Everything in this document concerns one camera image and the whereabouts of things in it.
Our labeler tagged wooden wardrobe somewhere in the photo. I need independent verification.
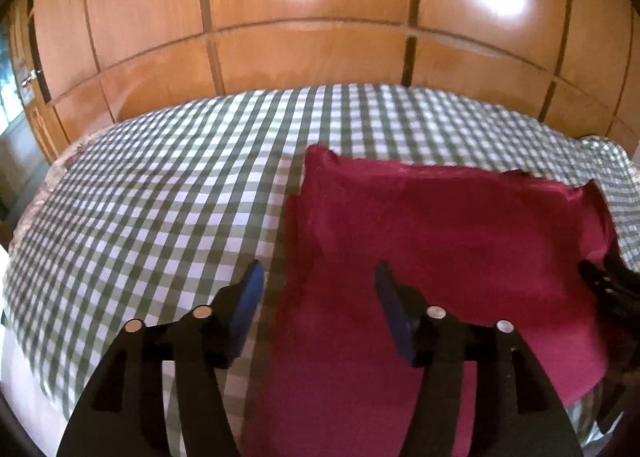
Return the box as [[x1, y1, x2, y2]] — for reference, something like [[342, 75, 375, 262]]
[[9, 0, 640, 164]]

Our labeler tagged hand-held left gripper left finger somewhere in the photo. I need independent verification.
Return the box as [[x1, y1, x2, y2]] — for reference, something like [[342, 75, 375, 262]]
[[57, 259, 266, 457]]

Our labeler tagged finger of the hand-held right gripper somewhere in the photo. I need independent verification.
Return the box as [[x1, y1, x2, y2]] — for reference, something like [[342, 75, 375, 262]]
[[578, 253, 640, 334]]

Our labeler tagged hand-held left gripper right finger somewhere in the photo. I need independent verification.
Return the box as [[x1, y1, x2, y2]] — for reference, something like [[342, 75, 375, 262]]
[[375, 261, 584, 457]]

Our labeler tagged dark red cloth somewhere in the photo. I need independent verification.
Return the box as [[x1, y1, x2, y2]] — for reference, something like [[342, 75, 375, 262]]
[[245, 143, 622, 457]]

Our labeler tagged green checked bed sheet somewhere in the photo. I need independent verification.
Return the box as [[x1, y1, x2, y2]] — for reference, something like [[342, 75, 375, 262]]
[[0, 84, 640, 457]]

